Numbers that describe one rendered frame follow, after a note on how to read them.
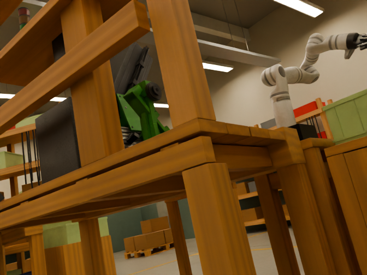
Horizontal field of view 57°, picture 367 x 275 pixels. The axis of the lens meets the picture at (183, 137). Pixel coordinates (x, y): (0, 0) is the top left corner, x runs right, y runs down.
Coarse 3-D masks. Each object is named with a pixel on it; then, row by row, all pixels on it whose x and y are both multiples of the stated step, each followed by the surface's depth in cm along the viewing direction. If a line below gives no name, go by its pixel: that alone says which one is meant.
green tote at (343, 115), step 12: (348, 96) 131; (360, 96) 127; (324, 108) 138; (336, 108) 135; (348, 108) 131; (360, 108) 127; (336, 120) 135; (348, 120) 131; (360, 120) 127; (336, 132) 135; (348, 132) 131; (360, 132) 127; (336, 144) 135
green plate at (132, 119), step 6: (120, 96) 163; (120, 102) 160; (126, 102) 163; (120, 108) 162; (120, 114) 161; (126, 114) 158; (132, 114) 161; (120, 120) 161; (126, 120) 157; (132, 120) 159; (138, 120) 162; (126, 126) 160; (132, 126) 156; (138, 126) 159
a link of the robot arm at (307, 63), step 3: (306, 57) 179; (306, 60) 181; (309, 60) 179; (312, 60) 179; (315, 60) 179; (303, 63) 189; (306, 63) 184; (309, 63) 183; (312, 63) 182; (300, 66) 195; (303, 66) 192; (306, 66) 193; (309, 66) 196; (312, 66) 197; (303, 69) 196; (306, 69) 196
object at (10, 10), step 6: (0, 0) 168; (6, 0) 168; (12, 0) 169; (18, 0) 170; (0, 6) 171; (6, 6) 172; (12, 6) 173; (0, 12) 176; (6, 12) 177; (12, 12) 178; (0, 18) 180; (6, 18) 181; (0, 24) 185
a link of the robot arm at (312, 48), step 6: (330, 36) 162; (312, 42) 167; (324, 42) 163; (330, 42) 161; (306, 48) 169; (312, 48) 167; (318, 48) 165; (324, 48) 164; (330, 48) 163; (312, 54) 170
